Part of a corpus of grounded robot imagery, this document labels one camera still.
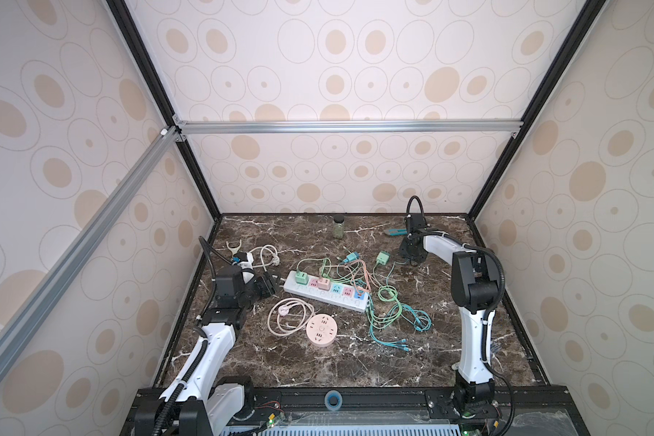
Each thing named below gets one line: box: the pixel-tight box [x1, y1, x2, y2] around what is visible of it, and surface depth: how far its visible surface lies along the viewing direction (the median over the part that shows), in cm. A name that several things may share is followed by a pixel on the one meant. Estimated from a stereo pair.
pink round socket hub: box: [305, 313, 338, 347], surface depth 87 cm
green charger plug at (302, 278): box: [295, 271, 309, 286], surface depth 94 cm
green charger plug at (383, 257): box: [376, 250, 391, 266], surface depth 105 cm
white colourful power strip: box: [282, 271, 371, 314], surface depth 94 cm
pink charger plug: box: [317, 277, 331, 291], surface depth 93 cm
